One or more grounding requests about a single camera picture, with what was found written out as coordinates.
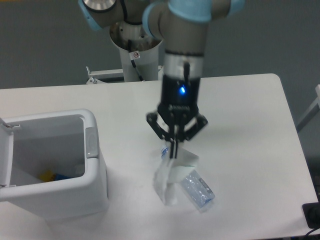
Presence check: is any blue trash item in bin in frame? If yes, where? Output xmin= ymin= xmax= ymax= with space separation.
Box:
xmin=54 ymin=173 xmax=71 ymax=181

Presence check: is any black device at table edge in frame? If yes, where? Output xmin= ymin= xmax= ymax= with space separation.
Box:
xmin=302 ymin=202 xmax=320 ymax=229

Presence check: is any white metal base frame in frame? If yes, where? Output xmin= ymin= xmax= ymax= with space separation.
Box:
xmin=86 ymin=65 xmax=164 ymax=85

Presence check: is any white paper carton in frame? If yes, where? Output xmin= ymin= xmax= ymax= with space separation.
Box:
xmin=153 ymin=146 xmax=199 ymax=206

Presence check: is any white frame at right edge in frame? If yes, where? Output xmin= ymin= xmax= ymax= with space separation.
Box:
xmin=295 ymin=84 xmax=320 ymax=133

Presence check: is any clear blue plastic bottle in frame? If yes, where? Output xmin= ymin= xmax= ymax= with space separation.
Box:
xmin=159 ymin=143 xmax=216 ymax=213

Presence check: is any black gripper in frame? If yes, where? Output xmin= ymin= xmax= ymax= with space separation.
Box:
xmin=145 ymin=51 xmax=209 ymax=160

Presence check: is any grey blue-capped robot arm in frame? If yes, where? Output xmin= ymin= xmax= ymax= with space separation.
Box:
xmin=78 ymin=0 xmax=245 ymax=159

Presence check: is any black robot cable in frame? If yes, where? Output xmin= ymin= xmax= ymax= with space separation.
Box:
xmin=127 ymin=39 xmax=145 ymax=82

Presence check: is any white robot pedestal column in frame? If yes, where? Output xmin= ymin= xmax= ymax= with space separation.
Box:
xmin=109 ymin=21 xmax=162 ymax=82

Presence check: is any yellow trash item in bin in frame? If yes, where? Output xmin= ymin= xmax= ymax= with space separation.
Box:
xmin=38 ymin=170 xmax=57 ymax=183

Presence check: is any white open trash can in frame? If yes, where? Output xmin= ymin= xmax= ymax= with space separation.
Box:
xmin=0 ymin=109 xmax=109 ymax=220

